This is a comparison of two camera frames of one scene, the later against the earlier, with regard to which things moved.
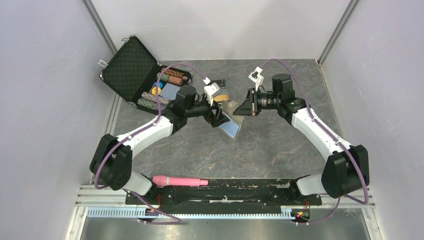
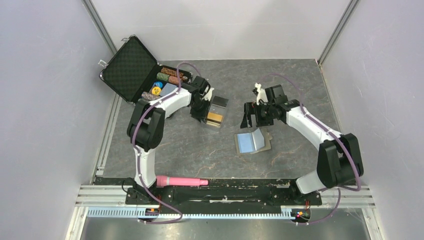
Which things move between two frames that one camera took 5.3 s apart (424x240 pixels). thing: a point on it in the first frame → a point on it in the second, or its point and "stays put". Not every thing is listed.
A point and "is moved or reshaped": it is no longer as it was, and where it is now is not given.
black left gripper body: (211, 117) → (201, 108)
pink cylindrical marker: (158, 181) stays put
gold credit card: (219, 98) is moved or reshaped
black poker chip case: (136, 73) stays put
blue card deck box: (232, 127) → (258, 140)
